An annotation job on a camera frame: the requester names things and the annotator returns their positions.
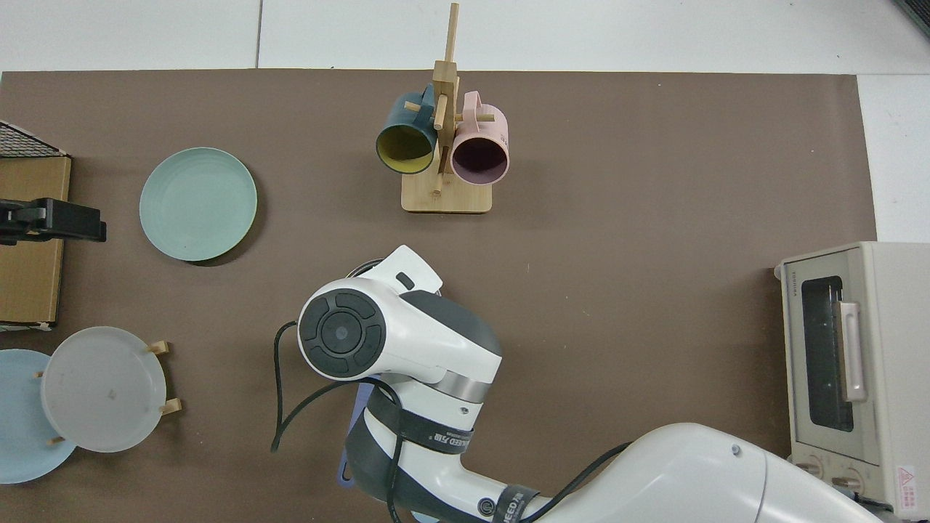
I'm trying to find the pale green plate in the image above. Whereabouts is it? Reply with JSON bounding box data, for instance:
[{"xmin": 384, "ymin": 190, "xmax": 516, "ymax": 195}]
[{"xmin": 139, "ymin": 147, "xmax": 258, "ymax": 263}]

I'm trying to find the frosted white plate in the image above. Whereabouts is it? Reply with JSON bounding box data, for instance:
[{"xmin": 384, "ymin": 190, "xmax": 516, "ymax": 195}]
[{"xmin": 40, "ymin": 326, "xmax": 169, "ymax": 454}]

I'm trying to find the wooden plate rack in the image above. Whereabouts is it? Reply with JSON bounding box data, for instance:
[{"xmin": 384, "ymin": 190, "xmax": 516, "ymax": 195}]
[{"xmin": 33, "ymin": 339, "xmax": 183, "ymax": 446}]

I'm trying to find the light blue plate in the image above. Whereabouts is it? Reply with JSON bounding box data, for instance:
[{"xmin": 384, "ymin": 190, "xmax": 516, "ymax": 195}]
[{"xmin": 0, "ymin": 349, "xmax": 78, "ymax": 485}]

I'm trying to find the teal cup yellow inside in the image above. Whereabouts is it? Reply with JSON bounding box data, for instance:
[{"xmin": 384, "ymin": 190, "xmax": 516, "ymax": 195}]
[{"xmin": 375, "ymin": 84, "xmax": 440, "ymax": 175}]

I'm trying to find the wooden cup stand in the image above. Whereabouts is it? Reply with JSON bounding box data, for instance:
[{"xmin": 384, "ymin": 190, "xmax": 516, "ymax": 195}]
[{"xmin": 401, "ymin": 2, "xmax": 496, "ymax": 214}]

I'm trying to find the pink cup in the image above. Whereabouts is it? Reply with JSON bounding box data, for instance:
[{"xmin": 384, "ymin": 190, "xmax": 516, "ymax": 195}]
[{"xmin": 450, "ymin": 91, "xmax": 510, "ymax": 185}]

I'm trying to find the brown table cloth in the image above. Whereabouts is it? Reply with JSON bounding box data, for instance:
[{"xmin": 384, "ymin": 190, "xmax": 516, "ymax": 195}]
[{"xmin": 0, "ymin": 69, "xmax": 878, "ymax": 523}]

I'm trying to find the pale toaster oven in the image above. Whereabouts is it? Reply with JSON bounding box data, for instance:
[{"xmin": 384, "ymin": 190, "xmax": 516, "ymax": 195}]
[{"xmin": 773, "ymin": 241, "xmax": 930, "ymax": 521}]

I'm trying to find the dark grey panel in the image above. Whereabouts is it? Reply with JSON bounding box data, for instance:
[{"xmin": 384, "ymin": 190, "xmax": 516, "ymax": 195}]
[{"xmin": 892, "ymin": 0, "xmax": 930, "ymax": 38}]

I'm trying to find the wire basket wooden floor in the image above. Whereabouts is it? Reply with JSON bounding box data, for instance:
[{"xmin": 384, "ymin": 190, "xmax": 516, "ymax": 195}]
[{"xmin": 0, "ymin": 121, "xmax": 73, "ymax": 332}]

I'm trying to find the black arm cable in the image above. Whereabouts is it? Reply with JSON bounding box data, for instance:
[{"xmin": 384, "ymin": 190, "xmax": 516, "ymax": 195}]
[{"xmin": 271, "ymin": 320, "xmax": 634, "ymax": 523}]

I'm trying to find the black pot purple handle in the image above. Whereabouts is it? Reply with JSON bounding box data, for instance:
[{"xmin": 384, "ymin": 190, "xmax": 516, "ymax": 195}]
[{"xmin": 337, "ymin": 258, "xmax": 445, "ymax": 489}]

